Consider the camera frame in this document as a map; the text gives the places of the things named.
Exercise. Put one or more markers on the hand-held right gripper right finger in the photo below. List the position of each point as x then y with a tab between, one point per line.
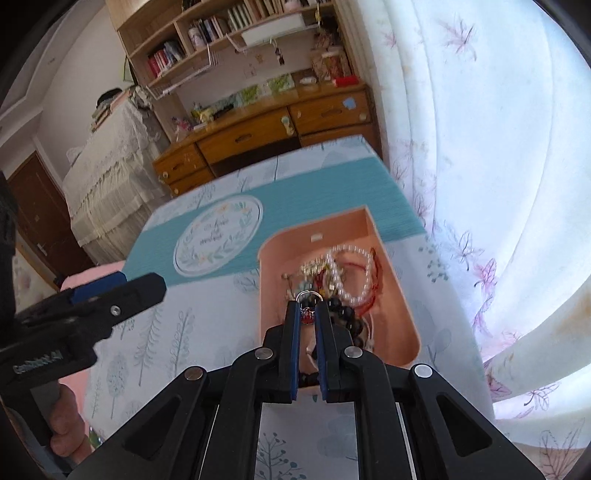
323	350

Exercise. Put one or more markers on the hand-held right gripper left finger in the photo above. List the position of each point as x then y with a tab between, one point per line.
290	350

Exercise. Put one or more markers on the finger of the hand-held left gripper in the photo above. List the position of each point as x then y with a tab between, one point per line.
99	285
134	295

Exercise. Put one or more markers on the gold rhinestone hair comb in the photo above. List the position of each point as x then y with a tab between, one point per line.
316	266

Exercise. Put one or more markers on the pink jewelry box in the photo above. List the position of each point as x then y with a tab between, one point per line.
286	249

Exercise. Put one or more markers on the person's left hand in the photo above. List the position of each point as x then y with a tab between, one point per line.
69	415

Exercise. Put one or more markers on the pink bed sheet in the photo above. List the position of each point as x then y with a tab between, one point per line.
99	269

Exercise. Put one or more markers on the brown wooden door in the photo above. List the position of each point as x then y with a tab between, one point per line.
41	217

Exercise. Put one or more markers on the lace covered furniture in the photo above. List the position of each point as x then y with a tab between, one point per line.
111	175

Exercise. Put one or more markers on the wooden dresser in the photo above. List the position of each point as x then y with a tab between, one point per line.
258	134

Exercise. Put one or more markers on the row of red books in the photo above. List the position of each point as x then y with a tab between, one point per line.
164	59

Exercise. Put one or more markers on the wooden bookshelf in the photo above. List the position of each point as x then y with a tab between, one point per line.
194	46

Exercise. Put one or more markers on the white floral curtain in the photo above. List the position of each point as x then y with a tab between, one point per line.
485	138

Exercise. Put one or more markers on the white box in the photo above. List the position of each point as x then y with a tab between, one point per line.
274	28

